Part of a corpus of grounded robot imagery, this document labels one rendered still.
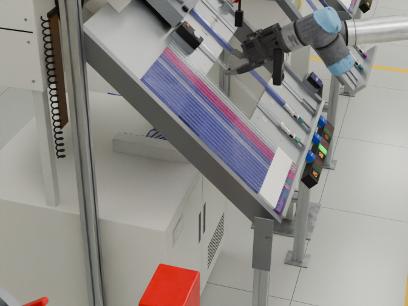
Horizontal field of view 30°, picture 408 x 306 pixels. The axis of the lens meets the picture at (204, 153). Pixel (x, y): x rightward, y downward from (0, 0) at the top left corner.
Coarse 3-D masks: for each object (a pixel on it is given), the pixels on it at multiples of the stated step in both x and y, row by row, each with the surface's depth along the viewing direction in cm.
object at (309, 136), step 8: (320, 104) 247; (320, 112) 243; (312, 120) 240; (312, 128) 234; (312, 136) 231; (304, 144) 227; (304, 152) 222; (304, 160) 220; (296, 168) 216; (296, 176) 212; (288, 192) 205; (288, 200) 202; (280, 216) 197
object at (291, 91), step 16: (272, 80) 238; (288, 80) 245; (272, 96) 232; (288, 96) 240; (304, 96) 247; (256, 112) 220; (288, 112) 233; (304, 112) 241; (272, 128) 222; (304, 128) 234; (288, 144) 223
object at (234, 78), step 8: (208, 48) 219; (216, 56) 219; (224, 64) 220; (240, 80) 221; (248, 88) 222; (256, 96) 223; (264, 104) 223; (272, 112) 224; (280, 120) 224; (296, 136) 226
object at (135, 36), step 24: (216, 0) 241; (96, 24) 190; (120, 24) 197; (144, 24) 205; (168, 24) 213; (192, 24) 223; (216, 24) 232; (120, 48) 191; (144, 48) 199; (216, 48) 225; (144, 72) 193
